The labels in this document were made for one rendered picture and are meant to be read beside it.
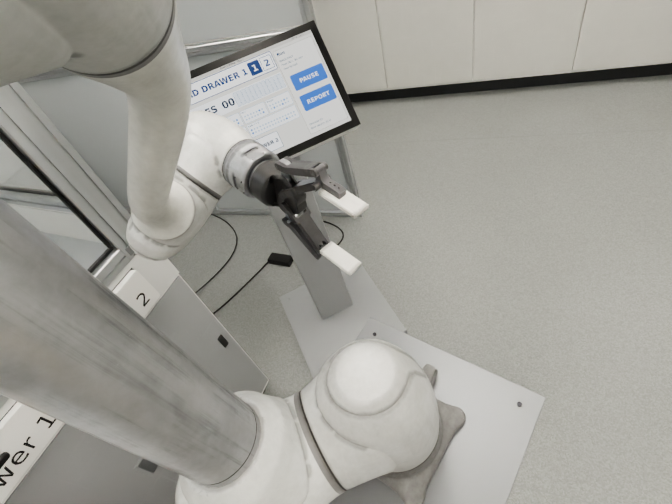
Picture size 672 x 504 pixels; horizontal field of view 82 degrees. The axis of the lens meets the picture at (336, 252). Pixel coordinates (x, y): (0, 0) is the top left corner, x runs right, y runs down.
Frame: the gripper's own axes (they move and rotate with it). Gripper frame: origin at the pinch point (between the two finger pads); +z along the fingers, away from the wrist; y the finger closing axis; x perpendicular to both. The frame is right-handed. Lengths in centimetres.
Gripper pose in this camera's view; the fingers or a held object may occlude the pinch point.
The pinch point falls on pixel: (353, 239)
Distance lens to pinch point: 58.8
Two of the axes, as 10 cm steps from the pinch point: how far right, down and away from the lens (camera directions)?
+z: 7.4, 5.4, -4.1
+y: 0.2, -6.2, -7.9
